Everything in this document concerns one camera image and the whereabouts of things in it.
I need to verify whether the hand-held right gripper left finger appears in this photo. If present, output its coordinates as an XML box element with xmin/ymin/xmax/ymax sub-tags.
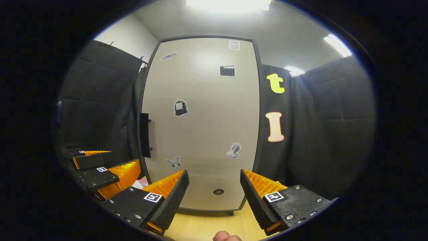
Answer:
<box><xmin>102</xmin><ymin>169</ymin><xmax>190</xmax><ymax>236</ymax></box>

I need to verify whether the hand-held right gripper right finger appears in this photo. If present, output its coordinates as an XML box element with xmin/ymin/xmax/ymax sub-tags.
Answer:
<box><xmin>240</xmin><ymin>168</ymin><xmax>338</xmax><ymax>236</ymax></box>

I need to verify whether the black door handle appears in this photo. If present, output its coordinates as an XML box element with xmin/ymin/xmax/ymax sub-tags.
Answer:
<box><xmin>139</xmin><ymin>113</ymin><xmax>152</xmax><ymax>158</ymax></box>

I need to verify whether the small ceiling light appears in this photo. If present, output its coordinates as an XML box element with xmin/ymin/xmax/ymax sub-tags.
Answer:
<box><xmin>284</xmin><ymin>66</ymin><xmax>305</xmax><ymax>77</ymax></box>

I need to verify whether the large ceiling light panel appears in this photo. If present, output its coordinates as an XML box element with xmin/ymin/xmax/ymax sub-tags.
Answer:
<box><xmin>186</xmin><ymin>0</ymin><xmax>272</xmax><ymax>12</ymax></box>

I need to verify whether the long ceiling light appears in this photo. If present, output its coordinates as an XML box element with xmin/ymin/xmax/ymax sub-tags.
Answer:
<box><xmin>324</xmin><ymin>33</ymin><xmax>352</xmax><ymax>58</ymax></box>

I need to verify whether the black backdrop cloth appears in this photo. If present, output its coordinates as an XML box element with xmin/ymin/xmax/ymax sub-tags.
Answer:
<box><xmin>55</xmin><ymin>40</ymin><xmax>377</xmax><ymax>201</ymax></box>

